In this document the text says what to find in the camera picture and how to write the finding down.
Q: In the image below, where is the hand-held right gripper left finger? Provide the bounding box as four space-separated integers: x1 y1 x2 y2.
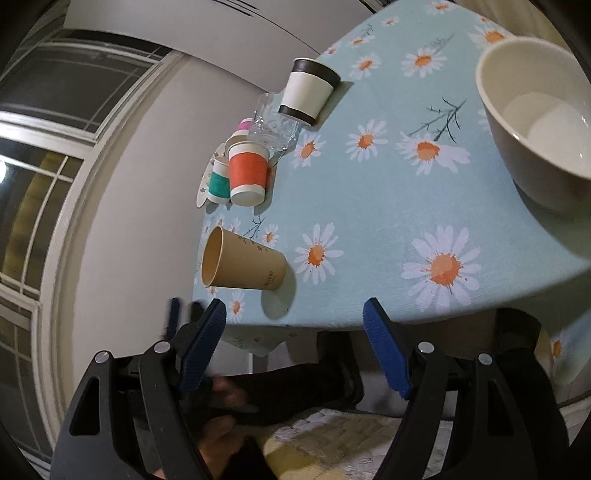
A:
51 299 227 480

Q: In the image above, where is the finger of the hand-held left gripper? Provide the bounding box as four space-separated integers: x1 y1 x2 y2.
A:
165 298 182 339

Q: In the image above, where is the cream bowl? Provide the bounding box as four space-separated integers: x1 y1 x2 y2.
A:
475 37 591 214

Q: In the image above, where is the green paper cup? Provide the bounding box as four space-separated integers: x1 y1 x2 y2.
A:
206 159 232 204

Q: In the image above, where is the blue daisy print tablecloth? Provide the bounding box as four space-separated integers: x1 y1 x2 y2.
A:
191 0 591 388

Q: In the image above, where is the dark cloth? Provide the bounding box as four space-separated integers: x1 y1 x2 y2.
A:
494 307 555 370
222 332 365 423

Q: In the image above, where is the clear plastic cup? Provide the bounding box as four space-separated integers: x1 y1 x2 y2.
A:
249 92 301 156

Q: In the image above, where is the quilted seat cushion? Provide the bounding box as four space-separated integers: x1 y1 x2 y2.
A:
263 406 455 480

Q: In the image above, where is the orange paper cup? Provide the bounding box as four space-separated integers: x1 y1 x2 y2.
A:
225 134 271 207

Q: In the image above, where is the brown paper cup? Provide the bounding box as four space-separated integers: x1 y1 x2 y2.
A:
201 225 288 291

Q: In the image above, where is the person's left hand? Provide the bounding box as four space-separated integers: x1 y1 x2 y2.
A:
198 376 259 464

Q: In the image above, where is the white framed window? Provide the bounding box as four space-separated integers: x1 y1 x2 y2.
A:
0 28 185 464

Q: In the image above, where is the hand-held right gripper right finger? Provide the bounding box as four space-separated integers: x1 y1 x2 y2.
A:
362 298 571 480

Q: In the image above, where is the white cup with black bands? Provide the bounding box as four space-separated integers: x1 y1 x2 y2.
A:
278 58 341 127

